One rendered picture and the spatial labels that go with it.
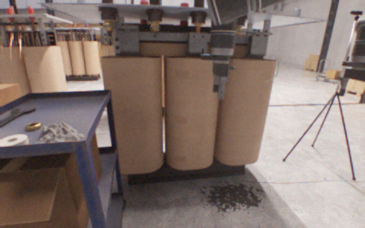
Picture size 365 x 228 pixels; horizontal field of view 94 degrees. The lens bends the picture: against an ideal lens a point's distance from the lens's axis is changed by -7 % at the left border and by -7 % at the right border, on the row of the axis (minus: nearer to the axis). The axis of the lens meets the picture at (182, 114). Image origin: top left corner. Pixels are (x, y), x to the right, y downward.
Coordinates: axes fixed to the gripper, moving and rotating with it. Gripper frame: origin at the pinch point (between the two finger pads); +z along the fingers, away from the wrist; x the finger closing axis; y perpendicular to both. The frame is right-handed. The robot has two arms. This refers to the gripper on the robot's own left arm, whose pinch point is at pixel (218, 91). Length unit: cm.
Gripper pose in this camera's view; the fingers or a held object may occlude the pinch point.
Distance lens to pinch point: 89.2
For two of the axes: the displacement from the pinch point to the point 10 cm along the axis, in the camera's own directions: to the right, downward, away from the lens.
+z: -0.2, 9.4, 3.5
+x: -0.1, -3.5, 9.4
